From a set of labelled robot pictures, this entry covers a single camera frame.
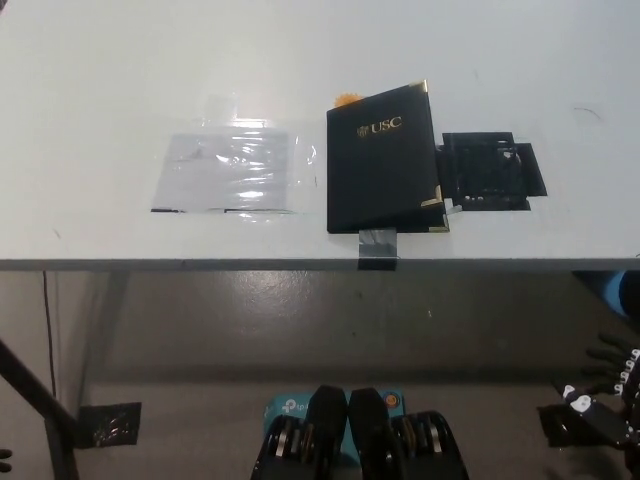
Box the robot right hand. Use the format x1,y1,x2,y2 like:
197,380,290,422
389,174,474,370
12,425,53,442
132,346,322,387
560,331,640,451

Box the black USC diary gold corners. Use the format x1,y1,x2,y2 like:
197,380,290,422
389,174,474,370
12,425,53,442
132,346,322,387
325,77,451,235

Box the black tape patch on desk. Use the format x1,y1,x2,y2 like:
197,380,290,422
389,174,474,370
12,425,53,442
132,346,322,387
433,130,549,212

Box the black diagonal metal bar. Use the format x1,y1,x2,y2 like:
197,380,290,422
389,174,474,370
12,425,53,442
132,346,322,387
0,338,80,480

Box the blue round object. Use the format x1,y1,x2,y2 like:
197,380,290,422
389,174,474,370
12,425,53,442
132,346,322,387
601,271,640,317

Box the grey table leg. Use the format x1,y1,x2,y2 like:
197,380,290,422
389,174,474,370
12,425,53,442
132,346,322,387
75,272,132,417

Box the teal router box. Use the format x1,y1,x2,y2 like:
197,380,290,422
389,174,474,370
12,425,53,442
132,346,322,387
263,387,404,464

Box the clear plastic tape sheet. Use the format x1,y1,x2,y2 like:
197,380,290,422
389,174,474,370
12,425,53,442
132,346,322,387
149,126,322,216

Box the thin black cable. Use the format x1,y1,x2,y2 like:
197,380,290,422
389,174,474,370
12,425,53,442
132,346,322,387
41,269,57,401

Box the grey duct tape strip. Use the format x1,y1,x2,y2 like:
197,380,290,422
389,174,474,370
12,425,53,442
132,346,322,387
358,228,400,272

